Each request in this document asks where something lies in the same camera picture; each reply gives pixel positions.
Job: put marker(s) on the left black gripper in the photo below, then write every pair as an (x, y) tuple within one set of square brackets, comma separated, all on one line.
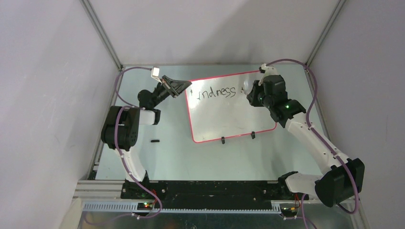
[(175, 87)]

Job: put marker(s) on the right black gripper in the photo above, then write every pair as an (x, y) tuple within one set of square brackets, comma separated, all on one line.
[(252, 96)]

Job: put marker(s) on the pink framed whiteboard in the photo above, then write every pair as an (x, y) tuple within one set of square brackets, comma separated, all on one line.
[(217, 107)]

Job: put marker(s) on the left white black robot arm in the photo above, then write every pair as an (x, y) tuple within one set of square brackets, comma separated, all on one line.
[(121, 128)]

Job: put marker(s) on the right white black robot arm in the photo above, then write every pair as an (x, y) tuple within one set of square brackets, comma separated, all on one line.
[(341, 177)]

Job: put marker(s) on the right circuit board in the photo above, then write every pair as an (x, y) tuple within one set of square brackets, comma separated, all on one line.
[(289, 212)]

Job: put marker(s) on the circuit board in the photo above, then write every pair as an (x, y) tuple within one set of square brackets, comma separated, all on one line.
[(289, 212), (147, 206)]

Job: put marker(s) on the left circuit board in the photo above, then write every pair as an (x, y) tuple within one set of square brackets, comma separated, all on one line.
[(147, 206)]

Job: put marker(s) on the white object at corner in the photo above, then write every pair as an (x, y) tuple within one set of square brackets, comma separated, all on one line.
[(72, 217)]

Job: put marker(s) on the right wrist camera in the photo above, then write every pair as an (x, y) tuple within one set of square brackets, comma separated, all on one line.
[(267, 71)]

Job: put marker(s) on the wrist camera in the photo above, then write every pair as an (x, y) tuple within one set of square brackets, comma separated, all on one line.
[(267, 71), (155, 72)]

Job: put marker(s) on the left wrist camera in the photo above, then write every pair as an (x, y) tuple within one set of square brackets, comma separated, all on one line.
[(155, 72)]

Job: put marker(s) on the wire whiteboard stand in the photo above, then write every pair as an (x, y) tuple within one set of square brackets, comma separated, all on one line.
[(223, 139)]

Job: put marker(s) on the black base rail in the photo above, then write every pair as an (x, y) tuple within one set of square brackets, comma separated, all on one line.
[(210, 195)]

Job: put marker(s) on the aluminium frame profile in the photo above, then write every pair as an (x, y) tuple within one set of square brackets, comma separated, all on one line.
[(98, 190)]

